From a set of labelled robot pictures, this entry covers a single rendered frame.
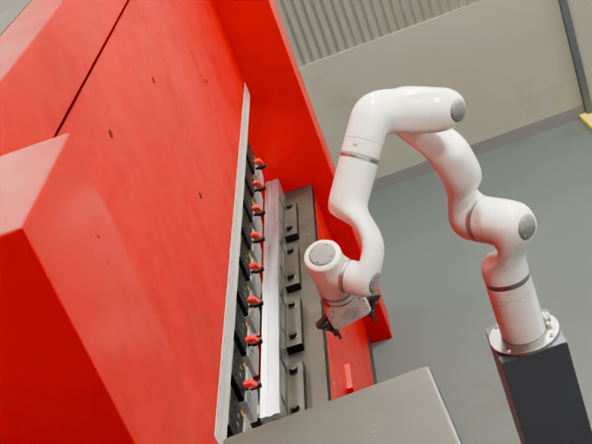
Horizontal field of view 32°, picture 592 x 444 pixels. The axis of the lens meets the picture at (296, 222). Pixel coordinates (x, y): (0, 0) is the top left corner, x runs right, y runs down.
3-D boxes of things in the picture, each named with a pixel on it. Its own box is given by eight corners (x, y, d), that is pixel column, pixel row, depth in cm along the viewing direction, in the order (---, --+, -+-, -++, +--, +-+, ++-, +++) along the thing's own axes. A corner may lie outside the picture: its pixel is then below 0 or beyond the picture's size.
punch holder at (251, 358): (258, 379, 270) (236, 329, 264) (228, 388, 272) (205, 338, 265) (259, 348, 284) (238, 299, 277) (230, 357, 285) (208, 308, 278)
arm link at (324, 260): (363, 275, 235) (327, 265, 239) (349, 243, 225) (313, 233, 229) (348, 306, 231) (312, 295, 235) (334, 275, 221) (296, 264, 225)
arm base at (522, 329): (547, 306, 285) (531, 250, 278) (569, 341, 268) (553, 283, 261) (482, 329, 287) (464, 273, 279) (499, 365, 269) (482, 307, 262)
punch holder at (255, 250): (261, 270, 324) (242, 225, 318) (236, 278, 326) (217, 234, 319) (262, 248, 338) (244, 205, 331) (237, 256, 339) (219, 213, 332)
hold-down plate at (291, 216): (299, 239, 404) (297, 233, 403) (286, 243, 405) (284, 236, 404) (298, 207, 431) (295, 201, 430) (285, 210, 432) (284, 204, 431)
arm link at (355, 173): (413, 170, 230) (378, 301, 229) (350, 157, 238) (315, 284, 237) (399, 162, 222) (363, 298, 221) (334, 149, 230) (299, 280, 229)
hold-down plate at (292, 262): (301, 289, 368) (299, 282, 367) (287, 293, 369) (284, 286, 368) (299, 250, 395) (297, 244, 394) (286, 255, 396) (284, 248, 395)
